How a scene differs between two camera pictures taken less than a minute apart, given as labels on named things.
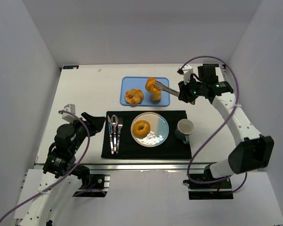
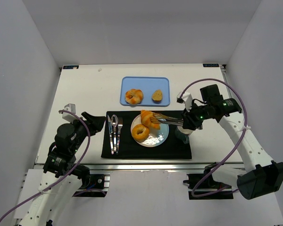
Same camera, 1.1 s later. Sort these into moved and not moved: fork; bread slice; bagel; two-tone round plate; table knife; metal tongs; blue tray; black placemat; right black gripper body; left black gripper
Moved: right black gripper body; bagel; metal tongs
Not moved: black placemat; table knife; fork; left black gripper; blue tray; two-tone round plate; bread slice
